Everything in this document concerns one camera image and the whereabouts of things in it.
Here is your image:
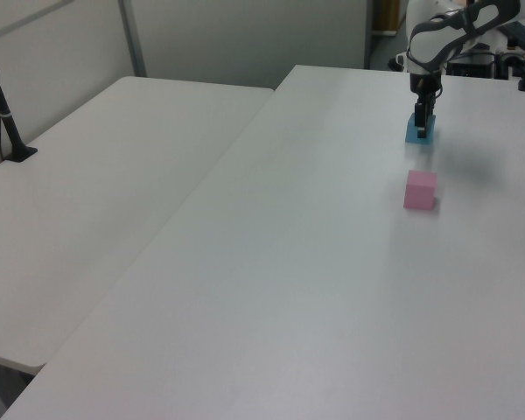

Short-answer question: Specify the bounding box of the black camera stand pole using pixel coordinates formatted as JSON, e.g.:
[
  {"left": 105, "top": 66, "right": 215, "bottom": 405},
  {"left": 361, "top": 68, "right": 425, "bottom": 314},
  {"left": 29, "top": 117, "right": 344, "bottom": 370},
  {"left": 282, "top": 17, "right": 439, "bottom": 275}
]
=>
[{"left": 0, "top": 34, "right": 39, "bottom": 165}]

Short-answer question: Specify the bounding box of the blue cube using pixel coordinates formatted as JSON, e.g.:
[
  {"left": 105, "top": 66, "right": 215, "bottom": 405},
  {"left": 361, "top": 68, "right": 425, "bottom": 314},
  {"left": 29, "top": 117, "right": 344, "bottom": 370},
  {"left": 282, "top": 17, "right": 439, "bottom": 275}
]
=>
[{"left": 404, "top": 112, "right": 437, "bottom": 146}]

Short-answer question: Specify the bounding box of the pink cube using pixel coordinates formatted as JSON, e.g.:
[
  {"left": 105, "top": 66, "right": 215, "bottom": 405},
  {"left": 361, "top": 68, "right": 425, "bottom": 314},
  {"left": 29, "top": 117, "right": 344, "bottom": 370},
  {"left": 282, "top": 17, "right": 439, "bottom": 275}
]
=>
[{"left": 402, "top": 170, "right": 438, "bottom": 210}]

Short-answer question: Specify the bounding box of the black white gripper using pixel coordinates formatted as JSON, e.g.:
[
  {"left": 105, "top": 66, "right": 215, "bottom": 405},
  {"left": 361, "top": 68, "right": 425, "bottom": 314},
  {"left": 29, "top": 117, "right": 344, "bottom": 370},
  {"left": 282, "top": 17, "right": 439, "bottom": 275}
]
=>
[{"left": 409, "top": 72, "right": 445, "bottom": 139}]

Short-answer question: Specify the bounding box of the adjacent white table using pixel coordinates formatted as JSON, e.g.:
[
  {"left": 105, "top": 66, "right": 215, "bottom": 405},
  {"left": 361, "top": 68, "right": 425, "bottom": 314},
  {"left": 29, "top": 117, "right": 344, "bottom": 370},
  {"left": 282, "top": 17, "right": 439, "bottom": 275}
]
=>
[{"left": 0, "top": 75, "right": 277, "bottom": 369}]

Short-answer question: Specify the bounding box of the grey partition post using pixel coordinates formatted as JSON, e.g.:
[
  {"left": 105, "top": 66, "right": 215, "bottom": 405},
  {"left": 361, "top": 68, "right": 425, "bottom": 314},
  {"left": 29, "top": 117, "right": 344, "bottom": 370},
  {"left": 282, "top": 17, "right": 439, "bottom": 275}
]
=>
[{"left": 116, "top": 0, "right": 149, "bottom": 80}]

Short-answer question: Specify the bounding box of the black background equipment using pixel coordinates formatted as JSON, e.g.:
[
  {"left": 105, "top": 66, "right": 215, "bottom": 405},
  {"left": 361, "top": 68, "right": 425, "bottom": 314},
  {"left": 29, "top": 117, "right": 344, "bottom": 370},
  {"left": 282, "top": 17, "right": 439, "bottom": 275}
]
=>
[{"left": 444, "top": 20, "right": 525, "bottom": 81}]

